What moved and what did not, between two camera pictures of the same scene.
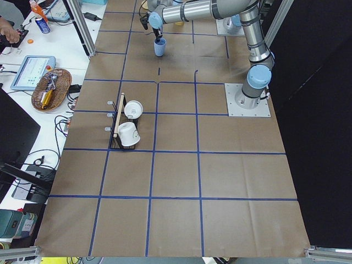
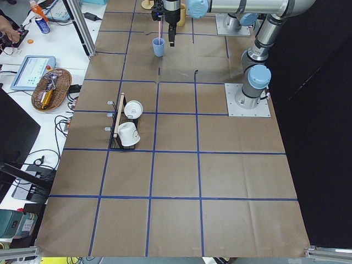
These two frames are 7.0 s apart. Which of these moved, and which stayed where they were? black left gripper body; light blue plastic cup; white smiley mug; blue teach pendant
Moved: black left gripper body
Stayed: blue teach pendant; light blue plastic cup; white smiley mug
